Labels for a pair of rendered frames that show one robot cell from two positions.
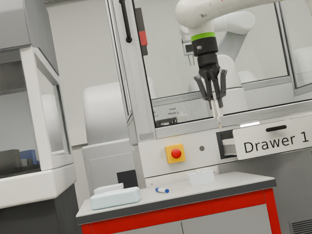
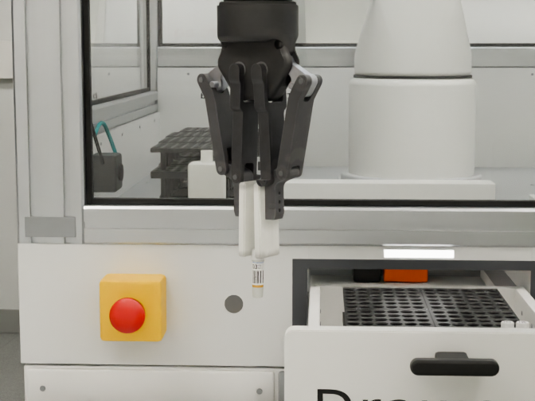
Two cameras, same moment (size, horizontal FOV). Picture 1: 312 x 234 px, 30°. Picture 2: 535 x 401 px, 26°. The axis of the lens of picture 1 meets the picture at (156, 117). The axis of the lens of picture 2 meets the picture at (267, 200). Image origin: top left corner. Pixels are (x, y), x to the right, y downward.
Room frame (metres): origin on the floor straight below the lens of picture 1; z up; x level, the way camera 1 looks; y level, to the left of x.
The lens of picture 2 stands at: (1.08, -0.37, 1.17)
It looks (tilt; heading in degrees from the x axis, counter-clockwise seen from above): 8 degrees down; 7
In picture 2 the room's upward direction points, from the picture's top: straight up
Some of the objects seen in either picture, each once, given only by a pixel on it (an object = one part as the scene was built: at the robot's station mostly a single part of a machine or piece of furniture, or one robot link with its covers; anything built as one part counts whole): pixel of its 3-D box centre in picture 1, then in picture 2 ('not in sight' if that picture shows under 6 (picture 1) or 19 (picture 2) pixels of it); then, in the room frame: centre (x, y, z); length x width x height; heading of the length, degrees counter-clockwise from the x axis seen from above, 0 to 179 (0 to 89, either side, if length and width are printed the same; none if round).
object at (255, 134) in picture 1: (274, 137); (448, 390); (2.09, -0.40, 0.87); 0.29 x 0.02 x 0.11; 95
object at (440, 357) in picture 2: (275, 128); (452, 363); (2.06, -0.41, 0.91); 0.07 x 0.04 x 0.01; 95
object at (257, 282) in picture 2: (219, 122); (257, 273); (2.15, -0.23, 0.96); 0.01 x 0.01 x 0.05
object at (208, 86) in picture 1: (208, 86); (245, 122); (2.15, -0.21, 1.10); 0.04 x 0.01 x 0.11; 151
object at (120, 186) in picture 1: (109, 193); not in sight; (2.04, 0.21, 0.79); 0.13 x 0.09 x 0.05; 177
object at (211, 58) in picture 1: (208, 67); (258, 50); (2.15, -0.23, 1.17); 0.08 x 0.07 x 0.09; 61
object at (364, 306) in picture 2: not in sight; (427, 339); (2.28, -0.39, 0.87); 0.22 x 0.18 x 0.06; 5
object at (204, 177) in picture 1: (200, 177); not in sight; (2.12, -0.12, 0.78); 0.12 x 0.08 x 0.04; 1
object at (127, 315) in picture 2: (176, 153); (128, 314); (2.33, -0.05, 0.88); 0.04 x 0.03 x 0.04; 95
